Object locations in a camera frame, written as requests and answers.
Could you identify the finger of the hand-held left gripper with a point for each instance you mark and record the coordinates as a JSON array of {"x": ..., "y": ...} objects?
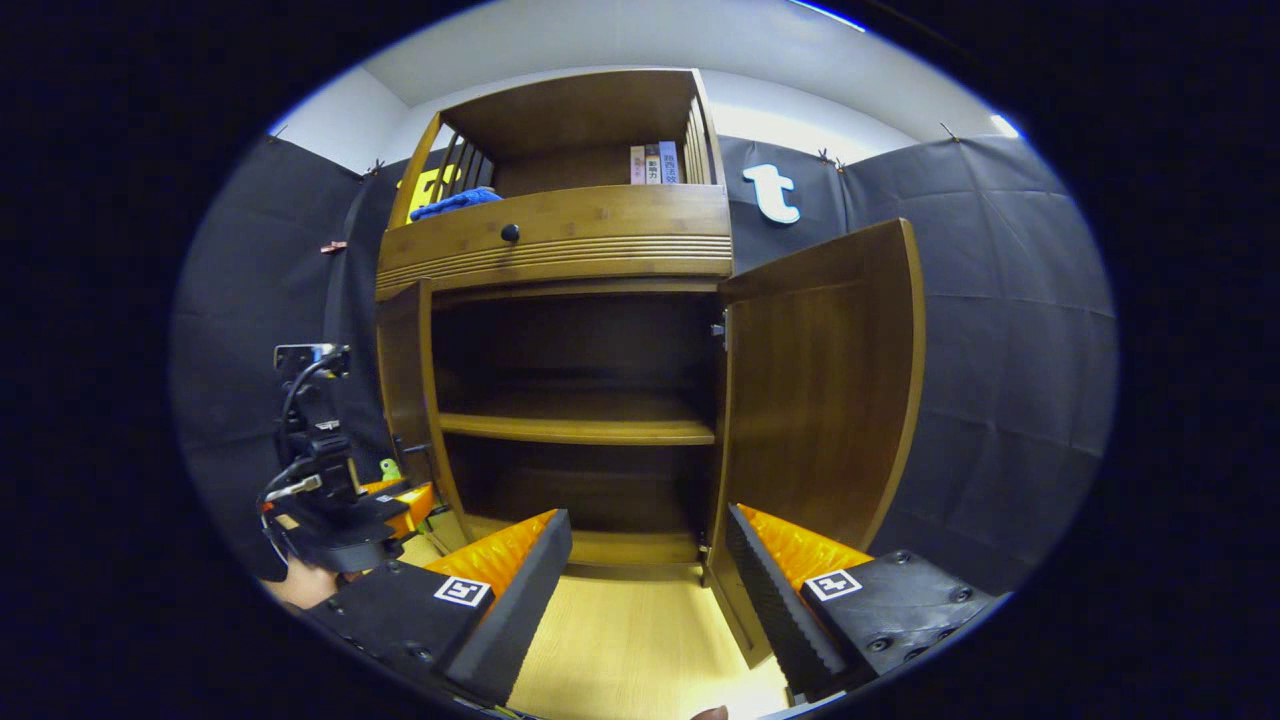
[
  {"x": 382, "y": 487},
  {"x": 415, "y": 505}
]

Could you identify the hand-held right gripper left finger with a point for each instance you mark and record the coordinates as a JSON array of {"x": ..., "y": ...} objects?
[{"x": 505, "y": 620}]

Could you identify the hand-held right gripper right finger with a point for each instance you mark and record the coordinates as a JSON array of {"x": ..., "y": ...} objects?
[{"x": 775, "y": 610}]

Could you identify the wooden shoe cabinet door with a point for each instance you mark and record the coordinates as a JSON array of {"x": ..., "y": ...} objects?
[
  {"x": 820, "y": 400},
  {"x": 405, "y": 380}
]

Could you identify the wooden double-door shoe cabinet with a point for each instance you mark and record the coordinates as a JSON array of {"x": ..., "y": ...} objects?
[{"x": 560, "y": 240}]

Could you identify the wooden cabinet inner shelf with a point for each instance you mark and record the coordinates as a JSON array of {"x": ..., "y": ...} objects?
[{"x": 580, "y": 420}]

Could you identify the metal door hinge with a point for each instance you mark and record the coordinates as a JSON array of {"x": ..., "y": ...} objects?
[{"x": 719, "y": 328}]

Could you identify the wooden cabinet drawer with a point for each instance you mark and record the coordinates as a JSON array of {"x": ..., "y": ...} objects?
[{"x": 620, "y": 225}]

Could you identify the green frog toy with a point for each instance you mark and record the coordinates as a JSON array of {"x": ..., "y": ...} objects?
[{"x": 389, "y": 468}]

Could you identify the black round drawer knob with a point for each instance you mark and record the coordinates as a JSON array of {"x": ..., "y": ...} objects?
[{"x": 510, "y": 233}]

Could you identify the blue cloth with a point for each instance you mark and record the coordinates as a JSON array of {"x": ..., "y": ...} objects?
[{"x": 455, "y": 203}]

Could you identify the black backdrop cloth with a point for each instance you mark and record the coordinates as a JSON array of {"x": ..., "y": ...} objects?
[{"x": 1000, "y": 350}]

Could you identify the pink spine book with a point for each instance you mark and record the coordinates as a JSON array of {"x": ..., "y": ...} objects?
[{"x": 637, "y": 165}]

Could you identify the dark spine book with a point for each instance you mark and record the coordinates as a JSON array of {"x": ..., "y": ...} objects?
[{"x": 652, "y": 165}]

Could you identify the blue spine book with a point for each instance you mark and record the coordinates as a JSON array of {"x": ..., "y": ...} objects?
[{"x": 669, "y": 162}]

